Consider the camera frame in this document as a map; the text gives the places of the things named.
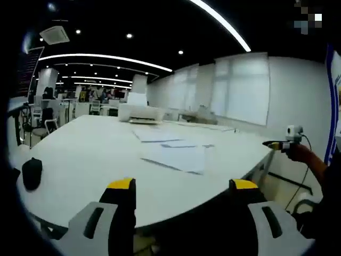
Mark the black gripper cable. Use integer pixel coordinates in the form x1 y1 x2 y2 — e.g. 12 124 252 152
285 133 314 211

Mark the white table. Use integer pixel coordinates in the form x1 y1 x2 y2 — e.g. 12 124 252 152
15 114 275 229

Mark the stack of white printing papers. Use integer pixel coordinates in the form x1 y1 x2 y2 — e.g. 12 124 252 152
132 125 215 176

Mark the blue bordered wall poster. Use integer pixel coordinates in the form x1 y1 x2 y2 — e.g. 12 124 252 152
323 44 341 164

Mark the ceiling air conditioner unit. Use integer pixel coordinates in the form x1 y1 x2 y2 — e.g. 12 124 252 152
39 26 71 45

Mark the white roller blind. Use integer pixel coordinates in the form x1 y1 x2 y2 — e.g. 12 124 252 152
213 52 270 126

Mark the black computer mouse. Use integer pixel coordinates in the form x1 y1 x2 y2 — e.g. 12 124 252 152
22 157 43 191

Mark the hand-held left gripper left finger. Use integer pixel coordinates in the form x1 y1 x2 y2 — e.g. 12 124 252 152
57 178 136 256

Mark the black mesh office chair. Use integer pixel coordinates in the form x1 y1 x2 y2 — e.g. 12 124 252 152
31 107 59 139

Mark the person's right hand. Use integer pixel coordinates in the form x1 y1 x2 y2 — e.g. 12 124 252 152
286 145 312 163

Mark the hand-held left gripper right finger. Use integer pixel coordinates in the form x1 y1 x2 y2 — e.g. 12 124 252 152
229 178 315 256

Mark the white printer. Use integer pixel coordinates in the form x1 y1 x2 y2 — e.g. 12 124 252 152
118 92 166 125

